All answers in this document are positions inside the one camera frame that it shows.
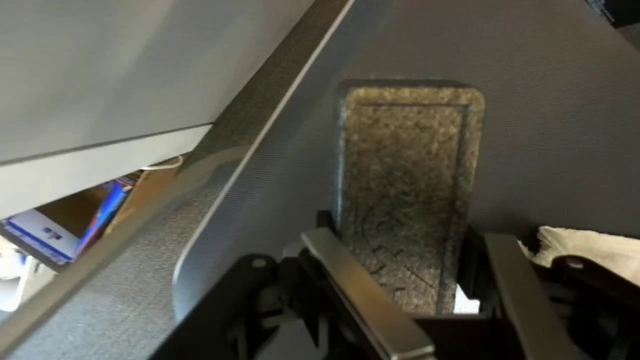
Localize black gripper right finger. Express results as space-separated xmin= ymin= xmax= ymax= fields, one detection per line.
xmin=482 ymin=230 xmax=591 ymax=360

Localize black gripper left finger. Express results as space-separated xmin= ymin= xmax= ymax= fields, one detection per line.
xmin=297 ymin=227 xmax=437 ymax=360

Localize large white whiteboard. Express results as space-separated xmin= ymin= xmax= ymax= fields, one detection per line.
xmin=0 ymin=0 xmax=316 ymax=167

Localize white crumpled cloth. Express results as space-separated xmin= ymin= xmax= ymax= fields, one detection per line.
xmin=521 ymin=224 xmax=640 ymax=288

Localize blue and white box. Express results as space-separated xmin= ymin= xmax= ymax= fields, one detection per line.
xmin=0 ymin=176 xmax=138 ymax=268

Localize thin white cable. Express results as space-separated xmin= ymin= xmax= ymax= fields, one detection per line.
xmin=142 ymin=154 xmax=185 ymax=172

